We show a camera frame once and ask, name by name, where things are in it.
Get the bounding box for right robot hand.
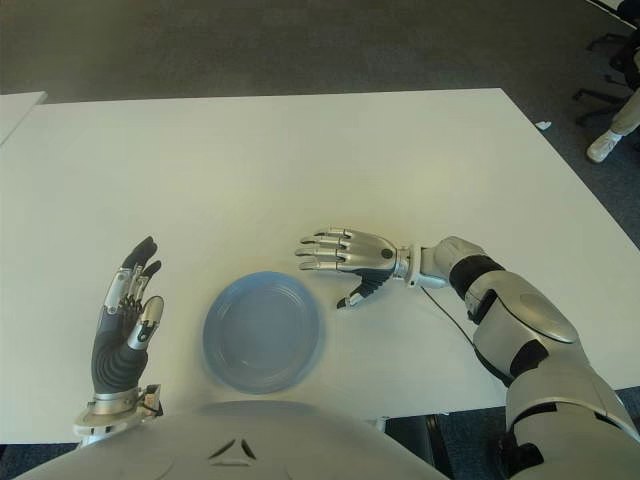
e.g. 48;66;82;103
293;225;402;311

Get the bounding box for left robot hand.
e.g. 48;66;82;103
90;235;166;399

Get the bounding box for blue round plate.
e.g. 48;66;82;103
201;270;329;396

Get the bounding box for grey robot torso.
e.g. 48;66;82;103
14;399;451;480

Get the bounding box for white shoe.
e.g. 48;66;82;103
585;127;624;164

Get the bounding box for neighbouring white table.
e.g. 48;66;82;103
0;90;47;147

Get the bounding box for black office chair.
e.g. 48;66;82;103
572;33;640;127

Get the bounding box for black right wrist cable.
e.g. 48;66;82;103
418;286;515;387

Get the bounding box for dark table frame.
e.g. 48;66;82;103
376;413;447;474

